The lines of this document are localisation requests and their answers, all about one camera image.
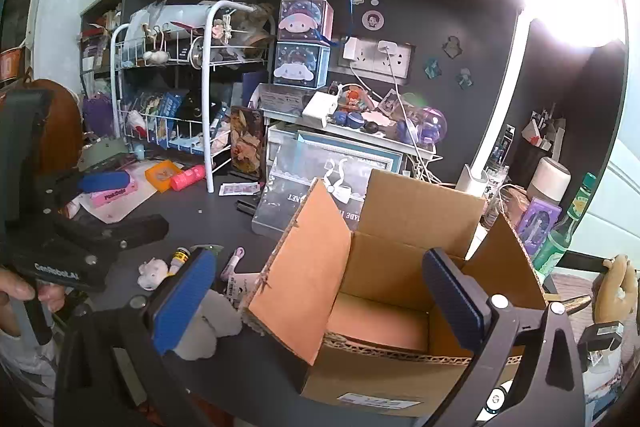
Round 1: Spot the clear drinking glass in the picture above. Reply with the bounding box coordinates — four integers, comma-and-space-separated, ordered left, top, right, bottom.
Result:
481, 184, 513, 230

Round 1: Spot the grey plush toy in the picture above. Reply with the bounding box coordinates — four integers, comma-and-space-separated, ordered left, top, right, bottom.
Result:
187, 289, 246, 360

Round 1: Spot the pink lip balm tube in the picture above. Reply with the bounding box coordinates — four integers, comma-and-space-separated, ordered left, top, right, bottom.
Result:
221, 247, 246, 280

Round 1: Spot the person's left hand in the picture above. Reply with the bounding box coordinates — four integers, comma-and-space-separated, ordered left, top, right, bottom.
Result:
0, 266, 67, 338

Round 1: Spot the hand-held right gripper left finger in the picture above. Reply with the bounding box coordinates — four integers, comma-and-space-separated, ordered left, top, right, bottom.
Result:
55, 248, 223, 427

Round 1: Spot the small yellow-capped bottle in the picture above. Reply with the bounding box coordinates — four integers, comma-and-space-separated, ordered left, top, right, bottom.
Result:
167, 247, 193, 278

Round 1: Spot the small pink-print packet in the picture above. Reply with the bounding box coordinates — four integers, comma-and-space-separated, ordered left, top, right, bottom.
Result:
218, 181, 262, 196

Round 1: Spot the white paper tag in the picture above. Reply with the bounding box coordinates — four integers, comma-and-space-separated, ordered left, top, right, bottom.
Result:
222, 272, 266, 308

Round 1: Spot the white wire rack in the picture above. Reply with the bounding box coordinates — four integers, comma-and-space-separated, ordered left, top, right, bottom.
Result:
109, 0, 276, 194

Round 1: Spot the white power adapter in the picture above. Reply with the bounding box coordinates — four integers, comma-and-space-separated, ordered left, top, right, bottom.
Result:
301, 92, 341, 128

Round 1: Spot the purple box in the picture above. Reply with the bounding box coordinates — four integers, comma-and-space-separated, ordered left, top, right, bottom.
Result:
512, 197, 561, 248

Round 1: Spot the floral phone case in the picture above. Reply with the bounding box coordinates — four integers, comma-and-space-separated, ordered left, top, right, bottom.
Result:
229, 106, 266, 180

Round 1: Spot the green glass bottle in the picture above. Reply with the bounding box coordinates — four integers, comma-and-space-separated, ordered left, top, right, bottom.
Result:
532, 173, 598, 275

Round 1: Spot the wall power outlet panel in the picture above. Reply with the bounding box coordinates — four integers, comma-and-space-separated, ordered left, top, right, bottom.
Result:
337, 38, 416, 80

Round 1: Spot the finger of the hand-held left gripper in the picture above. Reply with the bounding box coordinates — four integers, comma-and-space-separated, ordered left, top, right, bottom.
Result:
55, 214, 170, 259
37, 170, 132, 220

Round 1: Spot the small white animal figurine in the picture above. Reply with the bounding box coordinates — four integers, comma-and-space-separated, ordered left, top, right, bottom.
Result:
137, 258, 170, 292

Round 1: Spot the flat pink box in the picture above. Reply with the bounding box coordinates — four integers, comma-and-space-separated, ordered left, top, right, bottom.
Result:
90, 182, 139, 209

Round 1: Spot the blue cartoon box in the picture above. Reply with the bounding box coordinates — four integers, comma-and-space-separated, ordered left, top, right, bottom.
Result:
273, 42, 331, 88

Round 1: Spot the orange square box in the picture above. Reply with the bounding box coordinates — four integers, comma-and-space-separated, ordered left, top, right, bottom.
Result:
145, 160, 183, 192

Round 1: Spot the white cylinder bottle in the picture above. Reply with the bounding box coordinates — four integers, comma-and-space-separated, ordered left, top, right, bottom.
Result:
527, 157, 572, 205

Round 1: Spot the blue framed picture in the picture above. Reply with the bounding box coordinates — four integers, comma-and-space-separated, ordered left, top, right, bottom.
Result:
295, 130, 403, 174

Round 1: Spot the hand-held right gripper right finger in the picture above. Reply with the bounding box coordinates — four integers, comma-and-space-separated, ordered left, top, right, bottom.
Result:
415, 248, 586, 427

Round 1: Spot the purple clear globe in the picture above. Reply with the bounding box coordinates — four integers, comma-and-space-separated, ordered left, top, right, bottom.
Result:
410, 107, 448, 145

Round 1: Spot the pink cylinder container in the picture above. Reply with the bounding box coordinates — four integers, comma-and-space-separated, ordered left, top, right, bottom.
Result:
170, 164, 207, 192

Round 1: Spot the cardboard box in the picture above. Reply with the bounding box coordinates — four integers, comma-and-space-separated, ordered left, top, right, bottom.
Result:
239, 168, 561, 418

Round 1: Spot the white paper sheet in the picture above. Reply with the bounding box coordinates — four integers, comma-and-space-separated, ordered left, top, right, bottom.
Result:
65, 159, 166, 224

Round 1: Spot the person's left forearm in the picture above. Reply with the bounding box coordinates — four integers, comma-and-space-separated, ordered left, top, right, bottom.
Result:
0, 329, 58, 425

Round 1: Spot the white desk lamp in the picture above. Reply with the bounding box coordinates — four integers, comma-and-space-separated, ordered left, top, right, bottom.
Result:
457, 0, 631, 208

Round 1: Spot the clear printed display box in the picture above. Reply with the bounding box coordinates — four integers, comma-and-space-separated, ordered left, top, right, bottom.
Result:
251, 154, 403, 240

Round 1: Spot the brown round object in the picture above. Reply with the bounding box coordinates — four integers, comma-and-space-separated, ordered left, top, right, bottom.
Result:
30, 78, 83, 175

